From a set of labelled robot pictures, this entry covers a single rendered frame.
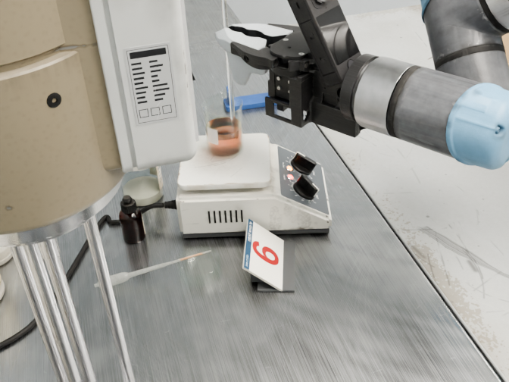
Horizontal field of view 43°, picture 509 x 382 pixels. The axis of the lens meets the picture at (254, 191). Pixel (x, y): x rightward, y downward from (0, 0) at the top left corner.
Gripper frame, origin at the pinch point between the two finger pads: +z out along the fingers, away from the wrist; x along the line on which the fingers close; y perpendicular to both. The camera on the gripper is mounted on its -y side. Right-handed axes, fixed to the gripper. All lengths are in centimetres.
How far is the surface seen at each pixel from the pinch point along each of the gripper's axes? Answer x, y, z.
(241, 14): 107, 53, 96
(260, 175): -2.6, 17.0, -6.6
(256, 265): -11.1, 22.9, -12.7
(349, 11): 141, 58, 74
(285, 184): 0.5, 19.6, -8.1
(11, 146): -44, -17, -31
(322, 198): 4.1, 22.5, -11.4
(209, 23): 46, 25, 49
